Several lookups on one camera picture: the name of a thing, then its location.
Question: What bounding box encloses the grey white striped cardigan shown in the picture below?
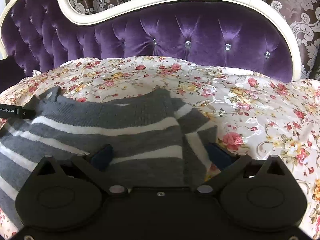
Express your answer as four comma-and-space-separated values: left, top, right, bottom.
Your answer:
1, 87, 216, 228

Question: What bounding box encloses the floral bedspread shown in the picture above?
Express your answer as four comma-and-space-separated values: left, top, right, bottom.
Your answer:
1, 56, 319, 239

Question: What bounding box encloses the purple tufted white-framed headboard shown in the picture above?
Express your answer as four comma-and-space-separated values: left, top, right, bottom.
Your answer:
1, 0, 300, 90

